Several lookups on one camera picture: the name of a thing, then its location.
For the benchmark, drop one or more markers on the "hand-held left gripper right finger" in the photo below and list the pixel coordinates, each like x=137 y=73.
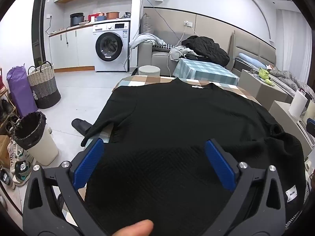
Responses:
x=220 y=166

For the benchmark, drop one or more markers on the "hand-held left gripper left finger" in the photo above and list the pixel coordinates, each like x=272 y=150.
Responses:
x=88 y=163

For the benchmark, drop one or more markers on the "black knit sweater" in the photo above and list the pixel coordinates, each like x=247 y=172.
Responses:
x=172 y=127

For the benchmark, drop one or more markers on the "person's left hand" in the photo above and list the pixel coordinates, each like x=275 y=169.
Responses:
x=134 y=229

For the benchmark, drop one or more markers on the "black slipper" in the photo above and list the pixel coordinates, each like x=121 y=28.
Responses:
x=80 y=125

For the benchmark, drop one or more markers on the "white trash bin black liner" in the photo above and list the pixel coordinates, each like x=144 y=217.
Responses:
x=41 y=147

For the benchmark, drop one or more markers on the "green white sneaker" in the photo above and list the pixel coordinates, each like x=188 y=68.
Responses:
x=22 y=173

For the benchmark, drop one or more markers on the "beige side cabinet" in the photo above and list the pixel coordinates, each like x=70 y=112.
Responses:
x=283 y=118

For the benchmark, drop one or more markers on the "woven laundry basket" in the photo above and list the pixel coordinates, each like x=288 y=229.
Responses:
x=44 y=88

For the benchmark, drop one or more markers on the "brown blue checked tablecloth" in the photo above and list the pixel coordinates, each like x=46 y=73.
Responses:
x=137 y=80

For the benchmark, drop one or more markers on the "teal checked tablecloth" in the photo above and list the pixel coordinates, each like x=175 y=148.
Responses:
x=204 y=70

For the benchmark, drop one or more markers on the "white paper roll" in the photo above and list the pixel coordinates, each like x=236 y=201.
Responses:
x=297 y=103

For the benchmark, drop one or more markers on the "purple bin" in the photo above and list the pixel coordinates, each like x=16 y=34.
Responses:
x=19 y=91

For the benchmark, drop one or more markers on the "green toy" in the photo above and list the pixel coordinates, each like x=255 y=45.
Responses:
x=264 y=75

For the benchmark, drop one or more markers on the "grey duvet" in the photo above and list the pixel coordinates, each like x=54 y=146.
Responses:
x=288 y=78

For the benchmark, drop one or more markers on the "round grey stool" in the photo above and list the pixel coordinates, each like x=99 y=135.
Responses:
x=149 y=70

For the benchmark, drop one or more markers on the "light blue pillow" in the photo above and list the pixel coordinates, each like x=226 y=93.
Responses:
x=251 y=59

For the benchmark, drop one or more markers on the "white kitchen base cabinet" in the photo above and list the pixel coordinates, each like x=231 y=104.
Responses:
x=66 y=49

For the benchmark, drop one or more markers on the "black jacket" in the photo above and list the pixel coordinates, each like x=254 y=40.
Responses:
x=206 y=48

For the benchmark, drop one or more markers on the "white washing machine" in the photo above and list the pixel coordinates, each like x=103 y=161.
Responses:
x=110 y=46

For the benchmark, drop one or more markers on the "pale grey garment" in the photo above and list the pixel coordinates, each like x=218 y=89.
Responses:
x=178 y=52

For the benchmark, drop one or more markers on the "bed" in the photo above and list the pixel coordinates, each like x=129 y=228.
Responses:
x=248 y=46

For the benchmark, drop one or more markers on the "grey sofa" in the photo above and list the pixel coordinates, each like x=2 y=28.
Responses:
x=157 y=59

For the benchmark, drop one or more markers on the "light grey blanket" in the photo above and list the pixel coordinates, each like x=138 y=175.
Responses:
x=145 y=39

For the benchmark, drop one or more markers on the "black framed door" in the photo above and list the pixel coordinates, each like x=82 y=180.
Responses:
x=37 y=29

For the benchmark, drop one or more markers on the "black cooking pot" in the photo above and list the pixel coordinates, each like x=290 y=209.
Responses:
x=77 y=19

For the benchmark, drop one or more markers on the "red box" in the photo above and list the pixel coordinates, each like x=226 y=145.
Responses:
x=94 y=17

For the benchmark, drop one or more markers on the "brown pot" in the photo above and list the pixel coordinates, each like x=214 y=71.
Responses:
x=112 y=15

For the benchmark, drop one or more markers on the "grey cushion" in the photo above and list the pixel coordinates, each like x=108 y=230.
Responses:
x=147 y=24

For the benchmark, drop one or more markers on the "white curtain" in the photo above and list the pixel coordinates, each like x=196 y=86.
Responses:
x=295 y=29

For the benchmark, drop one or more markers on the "wall socket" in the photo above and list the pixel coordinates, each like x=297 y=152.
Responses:
x=188 y=24

